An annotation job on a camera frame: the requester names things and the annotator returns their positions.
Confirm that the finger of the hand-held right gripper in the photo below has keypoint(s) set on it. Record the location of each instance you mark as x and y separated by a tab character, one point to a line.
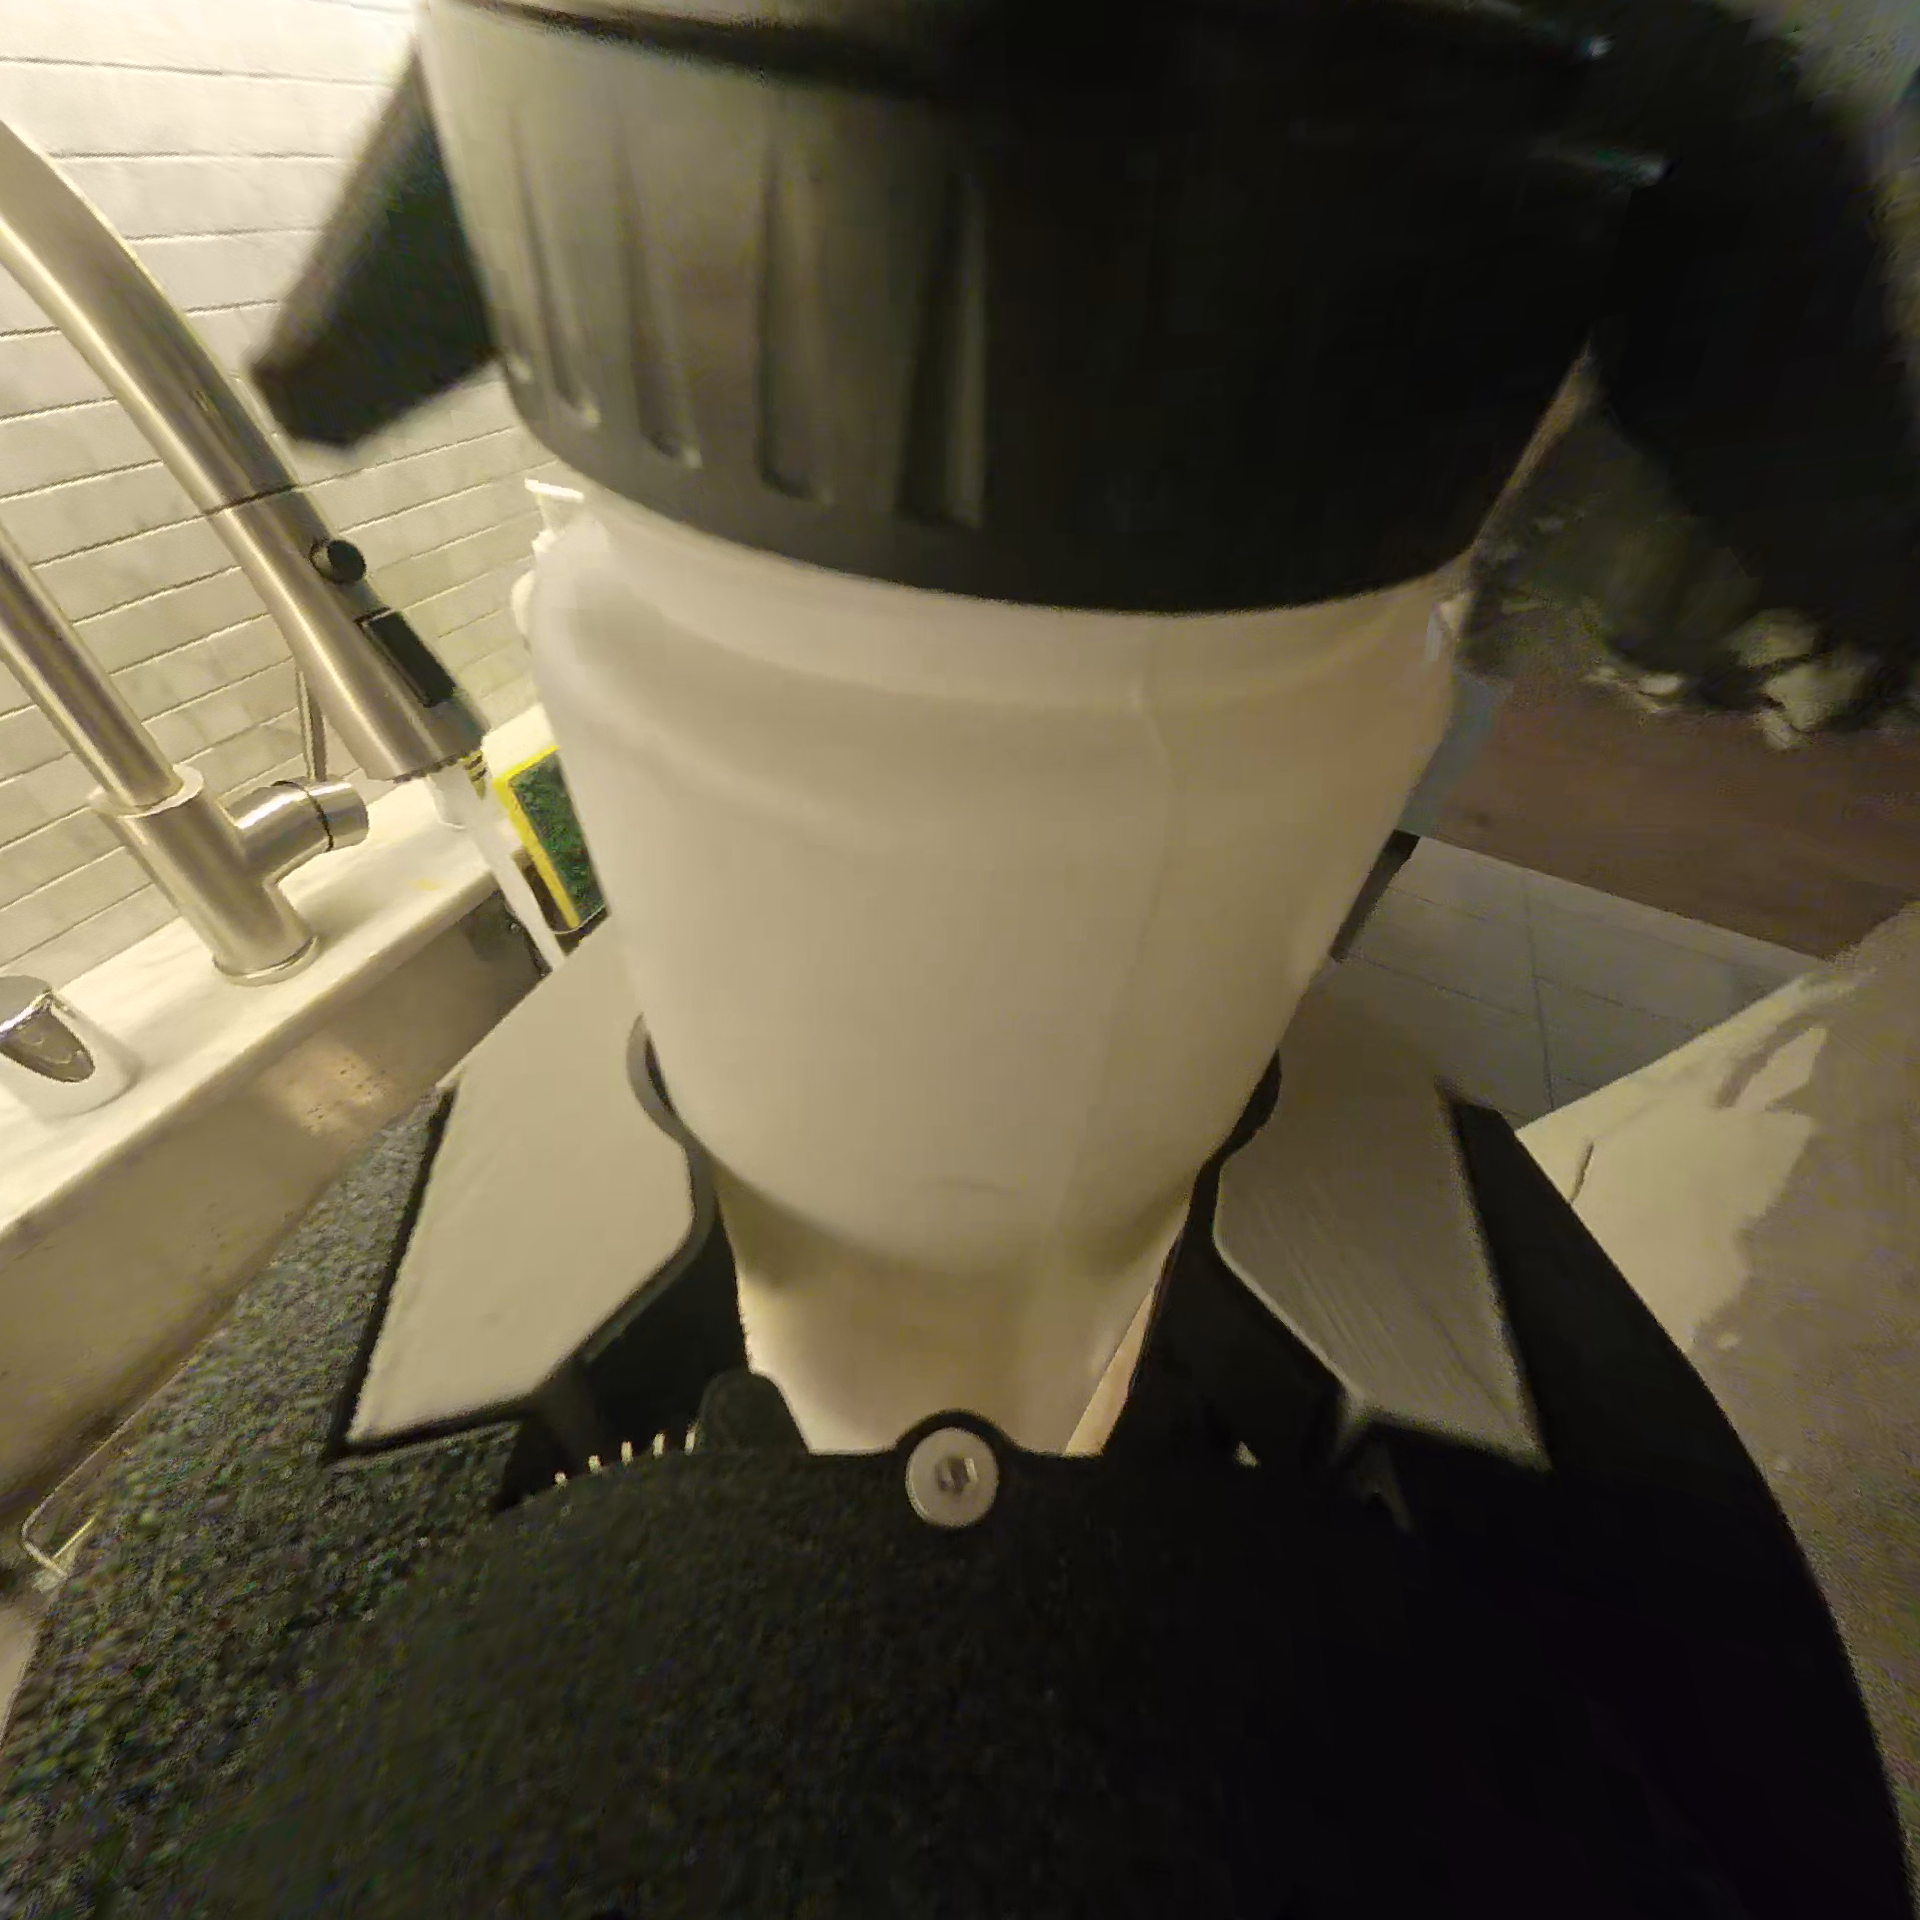
376	301

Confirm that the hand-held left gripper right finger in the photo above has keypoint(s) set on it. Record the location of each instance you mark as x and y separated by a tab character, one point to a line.
1382	1260

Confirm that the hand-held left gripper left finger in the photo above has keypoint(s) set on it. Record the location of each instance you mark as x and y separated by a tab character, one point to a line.
510	1245

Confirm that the white plastic bottle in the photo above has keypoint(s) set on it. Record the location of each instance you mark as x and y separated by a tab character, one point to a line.
960	902

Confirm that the steel gooseneck faucet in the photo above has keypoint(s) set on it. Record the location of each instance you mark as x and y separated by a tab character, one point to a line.
194	406

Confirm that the yellow green sponge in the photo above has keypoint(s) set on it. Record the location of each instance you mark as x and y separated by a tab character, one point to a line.
552	839

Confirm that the pale grey clothing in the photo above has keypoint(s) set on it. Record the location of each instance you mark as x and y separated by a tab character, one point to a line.
1799	1201

